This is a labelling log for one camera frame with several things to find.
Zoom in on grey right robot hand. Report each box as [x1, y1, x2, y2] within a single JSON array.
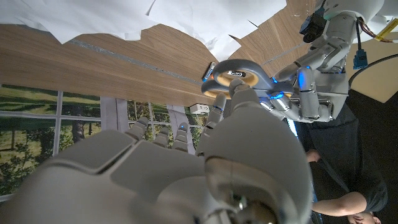
[[0, 78, 313, 224]]

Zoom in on person in dark shirt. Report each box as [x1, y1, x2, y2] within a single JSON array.
[[294, 90, 389, 224]]

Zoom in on grey scissors with orange handles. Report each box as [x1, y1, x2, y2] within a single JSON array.
[[201, 58, 295, 100]]

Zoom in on white paper sheet with slits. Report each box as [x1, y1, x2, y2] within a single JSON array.
[[146, 0, 287, 62]]

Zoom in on white power strip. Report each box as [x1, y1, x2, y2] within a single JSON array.
[[189, 103, 210, 115]]

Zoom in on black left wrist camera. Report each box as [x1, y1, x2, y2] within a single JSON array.
[[299, 12, 328, 44]]

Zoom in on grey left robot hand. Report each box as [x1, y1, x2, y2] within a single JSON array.
[[259, 14, 358, 124]]

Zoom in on bare person forearm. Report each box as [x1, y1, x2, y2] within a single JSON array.
[[312, 191, 368, 217], [306, 149, 321, 163]]

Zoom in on white floor mat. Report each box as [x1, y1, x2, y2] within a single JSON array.
[[345, 40, 398, 104]]

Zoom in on printed window backdrop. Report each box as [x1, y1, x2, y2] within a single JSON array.
[[0, 83, 218, 197]]

